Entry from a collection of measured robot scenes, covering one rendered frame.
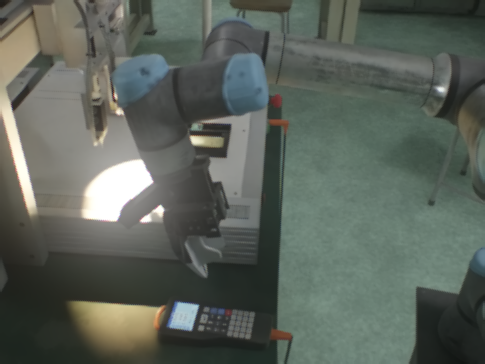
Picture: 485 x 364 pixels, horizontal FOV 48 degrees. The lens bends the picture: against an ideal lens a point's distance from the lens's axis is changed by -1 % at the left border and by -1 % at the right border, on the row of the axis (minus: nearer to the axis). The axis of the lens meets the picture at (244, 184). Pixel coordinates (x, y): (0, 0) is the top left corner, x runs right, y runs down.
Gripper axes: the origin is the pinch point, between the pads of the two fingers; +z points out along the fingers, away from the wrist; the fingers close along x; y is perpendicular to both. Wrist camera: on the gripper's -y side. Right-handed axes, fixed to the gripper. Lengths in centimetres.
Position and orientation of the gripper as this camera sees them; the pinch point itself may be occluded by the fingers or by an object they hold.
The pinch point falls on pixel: (201, 269)
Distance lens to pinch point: 91.0
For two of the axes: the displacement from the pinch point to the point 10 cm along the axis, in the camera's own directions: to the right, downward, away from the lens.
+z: 2.3, 8.1, 5.4
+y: 9.6, -1.0, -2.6
